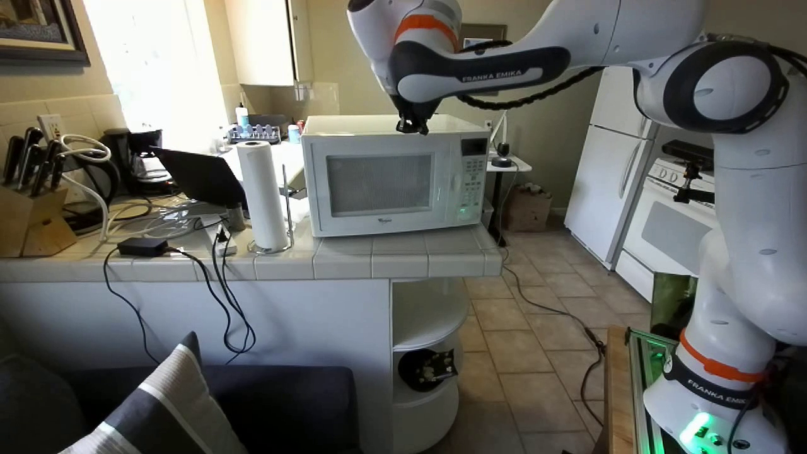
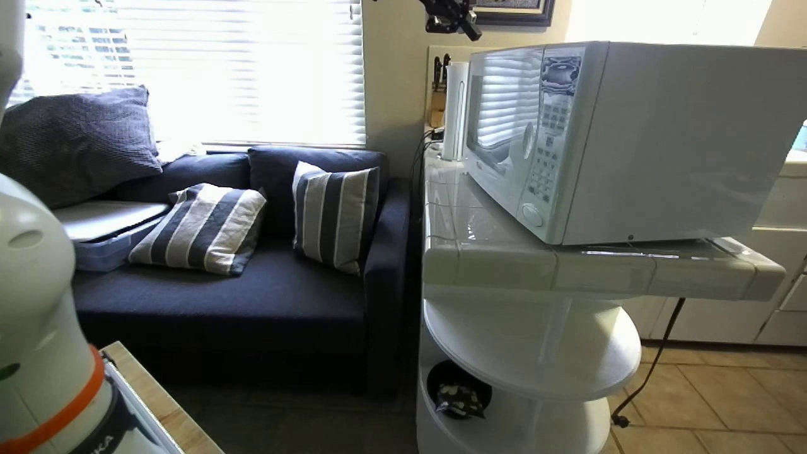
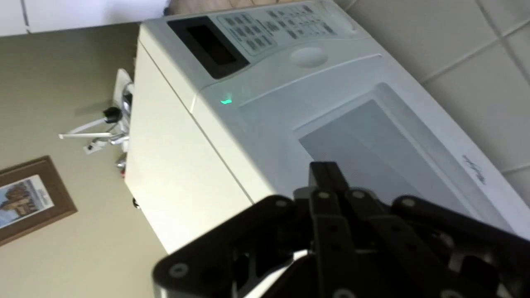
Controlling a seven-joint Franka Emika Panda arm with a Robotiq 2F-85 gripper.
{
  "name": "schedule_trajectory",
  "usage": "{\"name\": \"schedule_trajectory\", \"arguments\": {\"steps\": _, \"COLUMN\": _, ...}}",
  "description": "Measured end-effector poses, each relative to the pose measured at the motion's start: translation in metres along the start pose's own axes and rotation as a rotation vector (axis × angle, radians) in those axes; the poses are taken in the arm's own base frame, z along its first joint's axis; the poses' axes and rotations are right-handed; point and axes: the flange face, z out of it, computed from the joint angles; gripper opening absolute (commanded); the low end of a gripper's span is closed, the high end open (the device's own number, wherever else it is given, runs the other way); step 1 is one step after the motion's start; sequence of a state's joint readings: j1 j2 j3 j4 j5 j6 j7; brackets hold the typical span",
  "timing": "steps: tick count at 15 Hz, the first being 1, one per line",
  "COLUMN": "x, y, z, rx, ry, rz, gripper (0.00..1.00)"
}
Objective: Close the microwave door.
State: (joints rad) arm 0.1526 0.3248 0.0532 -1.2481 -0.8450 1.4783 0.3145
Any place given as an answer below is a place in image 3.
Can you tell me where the brown framed wall picture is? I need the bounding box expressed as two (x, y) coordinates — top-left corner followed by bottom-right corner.
(0, 156), (80, 249)

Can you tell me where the white microwave oven body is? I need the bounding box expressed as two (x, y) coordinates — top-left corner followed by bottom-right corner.
(125, 0), (390, 257)

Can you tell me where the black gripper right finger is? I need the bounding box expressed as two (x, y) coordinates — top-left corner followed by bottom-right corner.
(330, 161), (530, 298)

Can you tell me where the white desk lamp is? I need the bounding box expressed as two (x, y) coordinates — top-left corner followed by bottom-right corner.
(57, 105), (135, 158)

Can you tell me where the white microwave door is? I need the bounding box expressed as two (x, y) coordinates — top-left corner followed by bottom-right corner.
(237, 53), (530, 245)

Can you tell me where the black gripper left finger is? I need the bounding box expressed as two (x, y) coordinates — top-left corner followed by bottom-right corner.
(153, 161), (340, 298)

